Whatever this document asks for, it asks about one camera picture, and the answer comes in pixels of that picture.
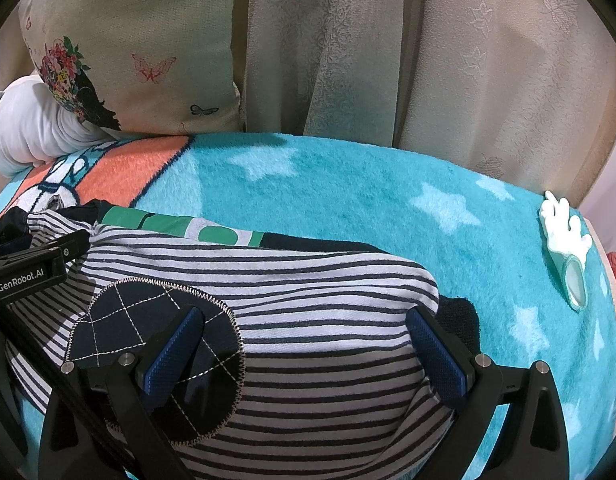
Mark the beige butterfly print pillow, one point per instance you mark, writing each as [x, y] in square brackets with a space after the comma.
[138, 50]

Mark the beige patterned curtain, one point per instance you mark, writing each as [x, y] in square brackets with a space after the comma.
[413, 55]

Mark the turquoise star printed blanket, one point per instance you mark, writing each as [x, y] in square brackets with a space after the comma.
[368, 205]

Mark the striped pants with dark patch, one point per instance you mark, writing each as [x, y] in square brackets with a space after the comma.
[288, 320]

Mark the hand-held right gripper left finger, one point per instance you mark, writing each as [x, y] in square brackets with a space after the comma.
[172, 347]

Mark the white glove with green cuff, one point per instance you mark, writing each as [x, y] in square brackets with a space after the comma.
[565, 250]

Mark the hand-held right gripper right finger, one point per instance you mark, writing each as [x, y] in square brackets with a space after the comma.
[439, 355]

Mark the white plush cushion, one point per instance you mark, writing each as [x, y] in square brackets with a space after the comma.
[43, 125]

